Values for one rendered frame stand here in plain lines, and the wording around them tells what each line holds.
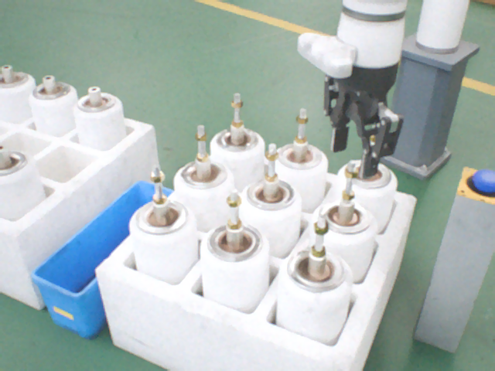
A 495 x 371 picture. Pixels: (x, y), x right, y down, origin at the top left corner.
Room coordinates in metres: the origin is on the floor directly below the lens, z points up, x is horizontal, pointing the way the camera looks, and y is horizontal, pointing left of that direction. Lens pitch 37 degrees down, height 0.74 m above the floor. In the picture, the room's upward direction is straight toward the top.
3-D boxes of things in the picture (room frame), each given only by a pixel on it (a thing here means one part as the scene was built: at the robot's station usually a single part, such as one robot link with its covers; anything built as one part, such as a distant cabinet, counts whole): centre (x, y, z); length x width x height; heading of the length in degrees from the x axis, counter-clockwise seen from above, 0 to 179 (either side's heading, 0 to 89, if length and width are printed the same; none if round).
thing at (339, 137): (0.62, -0.12, 0.36); 0.02 x 0.01 x 0.04; 115
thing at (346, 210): (0.59, -0.13, 0.26); 0.02 x 0.02 x 0.03
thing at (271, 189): (0.64, -0.03, 0.26); 0.02 x 0.02 x 0.03
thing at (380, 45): (0.58, -0.12, 0.53); 0.11 x 0.09 x 0.06; 115
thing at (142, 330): (0.64, -0.03, 0.09); 0.39 x 0.39 x 0.18; 64
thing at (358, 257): (0.59, -0.13, 0.16); 0.10 x 0.10 x 0.18
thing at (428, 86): (1.12, -0.41, 0.15); 0.15 x 0.15 x 0.30; 48
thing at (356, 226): (0.59, -0.13, 0.25); 0.08 x 0.08 x 0.01
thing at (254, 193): (0.64, -0.03, 0.25); 0.08 x 0.08 x 0.01
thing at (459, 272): (0.58, -0.32, 0.16); 0.07 x 0.07 x 0.31; 64
